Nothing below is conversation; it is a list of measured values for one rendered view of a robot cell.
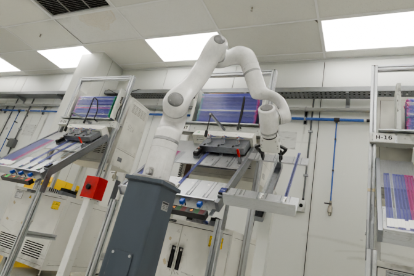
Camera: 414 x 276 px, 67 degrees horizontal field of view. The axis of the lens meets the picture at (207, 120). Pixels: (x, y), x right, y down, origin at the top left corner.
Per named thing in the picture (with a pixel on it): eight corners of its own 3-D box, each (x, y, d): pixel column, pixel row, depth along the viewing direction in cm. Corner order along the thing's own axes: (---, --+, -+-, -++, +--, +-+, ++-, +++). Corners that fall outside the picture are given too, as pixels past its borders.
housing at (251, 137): (254, 155, 226) (252, 137, 221) (194, 150, 248) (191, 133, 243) (257, 150, 232) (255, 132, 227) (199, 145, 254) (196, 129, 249)
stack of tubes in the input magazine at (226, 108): (255, 123, 230) (260, 92, 240) (194, 121, 253) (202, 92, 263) (259, 130, 241) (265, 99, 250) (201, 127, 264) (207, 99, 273)
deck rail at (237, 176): (219, 212, 169) (217, 202, 167) (215, 211, 170) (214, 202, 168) (258, 151, 228) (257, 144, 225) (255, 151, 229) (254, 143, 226)
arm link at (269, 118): (275, 122, 160) (258, 127, 160) (273, 100, 153) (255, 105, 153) (281, 132, 153) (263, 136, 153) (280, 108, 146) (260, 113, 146)
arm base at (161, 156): (162, 179, 126) (175, 137, 132) (124, 173, 133) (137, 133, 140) (182, 190, 142) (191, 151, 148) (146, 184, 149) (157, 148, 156)
